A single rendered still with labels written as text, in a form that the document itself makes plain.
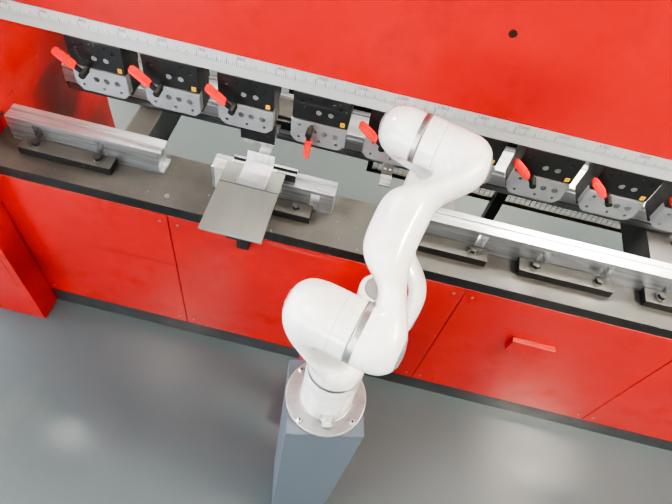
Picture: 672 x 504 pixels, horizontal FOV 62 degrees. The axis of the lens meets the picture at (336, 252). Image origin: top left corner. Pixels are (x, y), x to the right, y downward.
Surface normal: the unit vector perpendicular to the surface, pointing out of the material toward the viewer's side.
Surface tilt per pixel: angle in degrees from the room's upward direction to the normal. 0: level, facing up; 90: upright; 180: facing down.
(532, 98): 90
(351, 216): 0
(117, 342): 0
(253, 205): 0
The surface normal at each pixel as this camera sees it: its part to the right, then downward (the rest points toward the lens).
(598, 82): -0.20, 0.79
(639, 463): 0.13, -0.56
